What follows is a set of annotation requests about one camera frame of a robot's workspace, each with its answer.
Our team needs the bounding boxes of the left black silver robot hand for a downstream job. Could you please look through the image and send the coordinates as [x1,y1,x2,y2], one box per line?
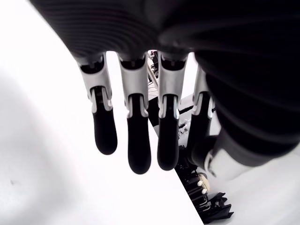
[28,0,300,181]

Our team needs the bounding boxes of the black cabinet on casters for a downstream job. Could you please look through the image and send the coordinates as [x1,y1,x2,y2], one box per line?
[147,97,163,135]

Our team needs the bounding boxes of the cream padded object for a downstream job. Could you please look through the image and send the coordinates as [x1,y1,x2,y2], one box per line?
[196,173,210,195]

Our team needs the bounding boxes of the black equipment case row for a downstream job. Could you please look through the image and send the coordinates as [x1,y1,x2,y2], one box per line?
[174,161,235,225]

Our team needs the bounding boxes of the white frame wooden desk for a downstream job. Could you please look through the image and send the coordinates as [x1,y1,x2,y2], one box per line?
[147,49,161,98]

